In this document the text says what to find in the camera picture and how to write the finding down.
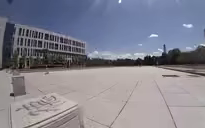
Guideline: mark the white building with dark windows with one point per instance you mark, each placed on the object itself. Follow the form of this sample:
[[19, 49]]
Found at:
[[40, 40]]

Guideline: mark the dark drain grate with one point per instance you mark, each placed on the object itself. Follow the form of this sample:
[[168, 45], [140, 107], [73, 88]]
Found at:
[[170, 75]]

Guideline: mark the small pale stone block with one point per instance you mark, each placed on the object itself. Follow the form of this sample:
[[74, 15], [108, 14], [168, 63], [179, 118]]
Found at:
[[18, 86]]

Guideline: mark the clump of green trees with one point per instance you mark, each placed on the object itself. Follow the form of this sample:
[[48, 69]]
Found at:
[[190, 56]]

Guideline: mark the tall thin tower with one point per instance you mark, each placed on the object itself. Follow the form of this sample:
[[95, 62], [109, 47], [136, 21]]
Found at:
[[164, 50]]

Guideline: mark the raised kerb edge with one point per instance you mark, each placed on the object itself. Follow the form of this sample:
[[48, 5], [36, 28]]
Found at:
[[190, 70]]

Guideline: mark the row of small trees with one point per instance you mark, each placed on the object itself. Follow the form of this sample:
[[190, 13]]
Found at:
[[50, 60]]

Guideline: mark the inscribed pale stone block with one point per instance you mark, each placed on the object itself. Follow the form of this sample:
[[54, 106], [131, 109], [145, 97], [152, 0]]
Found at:
[[43, 110]]

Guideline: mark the distant dark tree line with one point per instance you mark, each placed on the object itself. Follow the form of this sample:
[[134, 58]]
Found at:
[[123, 62]]

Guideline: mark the pale concrete slab plaza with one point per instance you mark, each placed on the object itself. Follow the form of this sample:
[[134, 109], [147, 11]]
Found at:
[[130, 100]]

